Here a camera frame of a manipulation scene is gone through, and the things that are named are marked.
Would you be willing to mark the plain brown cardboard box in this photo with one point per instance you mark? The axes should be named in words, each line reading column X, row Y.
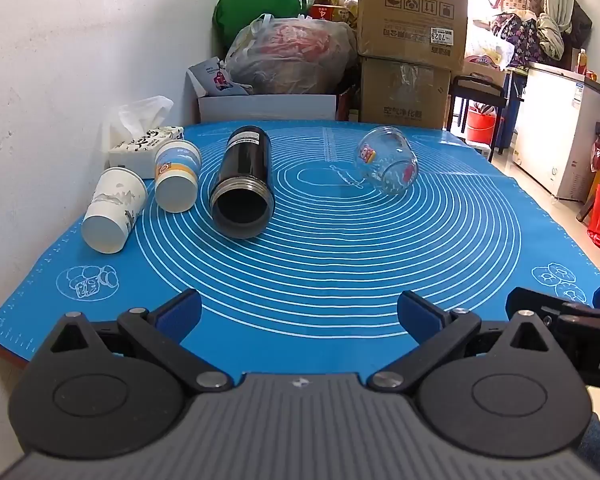
column 405, row 92

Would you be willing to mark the white storage box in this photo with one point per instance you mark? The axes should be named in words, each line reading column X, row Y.
column 265, row 107

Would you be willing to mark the grey-green cloth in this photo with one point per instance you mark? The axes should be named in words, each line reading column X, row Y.
column 550, row 37

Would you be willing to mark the black thermos cup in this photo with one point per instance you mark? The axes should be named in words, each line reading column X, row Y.
column 242, row 160

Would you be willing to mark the orange bottle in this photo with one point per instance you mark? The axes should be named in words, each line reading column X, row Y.
column 581, row 62

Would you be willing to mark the clear plastic bag red contents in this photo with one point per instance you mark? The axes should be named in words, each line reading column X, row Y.
column 292, row 55

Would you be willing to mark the red bucket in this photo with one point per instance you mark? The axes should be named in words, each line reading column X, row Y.
column 480, row 125

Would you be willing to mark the white ink-print paper cup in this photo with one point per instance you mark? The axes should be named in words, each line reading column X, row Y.
column 112, row 210

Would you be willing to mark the black stool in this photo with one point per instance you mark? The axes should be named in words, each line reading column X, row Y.
column 480, row 87

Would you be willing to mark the clear printed glass cup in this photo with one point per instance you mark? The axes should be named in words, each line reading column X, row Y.
column 386, row 160

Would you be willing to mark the white chest freezer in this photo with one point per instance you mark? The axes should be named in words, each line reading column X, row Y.
column 550, row 130

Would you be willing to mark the small white printed paper bag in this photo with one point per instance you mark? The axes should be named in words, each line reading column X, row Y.
column 215, row 77

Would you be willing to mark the purple patterned bag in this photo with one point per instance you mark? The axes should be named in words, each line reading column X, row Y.
column 517, row 37

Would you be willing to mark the large taped cardboard box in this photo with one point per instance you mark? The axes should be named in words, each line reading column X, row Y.
column 410, row 15

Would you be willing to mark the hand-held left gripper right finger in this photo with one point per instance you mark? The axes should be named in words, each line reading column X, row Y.
column 419, row 316

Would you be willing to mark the blue-orange paper cup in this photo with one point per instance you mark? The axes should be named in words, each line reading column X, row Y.
column 177, row 180

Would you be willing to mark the blue silicone baking mat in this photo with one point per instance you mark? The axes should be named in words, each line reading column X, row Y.
column 330, row 260

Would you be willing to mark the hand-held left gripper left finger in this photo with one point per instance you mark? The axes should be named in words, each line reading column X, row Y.
column 181, row 311

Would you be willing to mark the white plastic bag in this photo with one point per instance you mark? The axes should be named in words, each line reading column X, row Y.
column 492, row 52

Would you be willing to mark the white tissue pack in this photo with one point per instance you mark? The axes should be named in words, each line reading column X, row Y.
column 136, row 147

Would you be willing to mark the red carton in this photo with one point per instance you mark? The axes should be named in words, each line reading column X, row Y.
column 330, row 12

